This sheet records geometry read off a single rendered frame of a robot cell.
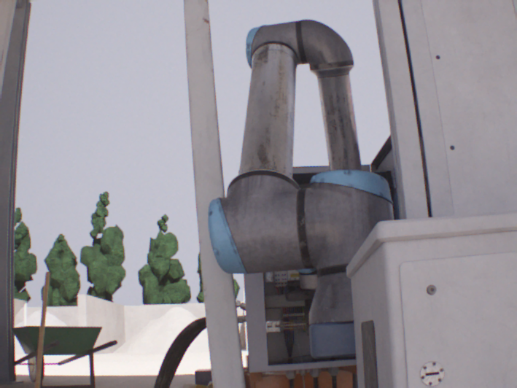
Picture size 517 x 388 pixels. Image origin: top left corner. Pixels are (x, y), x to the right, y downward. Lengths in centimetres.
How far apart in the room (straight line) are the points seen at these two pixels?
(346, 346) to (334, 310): 7
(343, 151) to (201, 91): 39
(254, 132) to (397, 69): 38
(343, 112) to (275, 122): 31
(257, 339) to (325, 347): 76
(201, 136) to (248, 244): 48
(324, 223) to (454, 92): 32
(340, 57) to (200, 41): 38
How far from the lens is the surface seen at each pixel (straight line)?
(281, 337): 197
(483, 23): 115
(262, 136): 128
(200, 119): 154
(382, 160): 181
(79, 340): 566
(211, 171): 148
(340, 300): 106
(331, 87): 157
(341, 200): 109
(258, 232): 110
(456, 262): 54
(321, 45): 156
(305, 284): 181
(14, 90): 686
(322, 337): 105
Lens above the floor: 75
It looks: 14 degrees up
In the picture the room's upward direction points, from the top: 4 degrees counter-clockwise
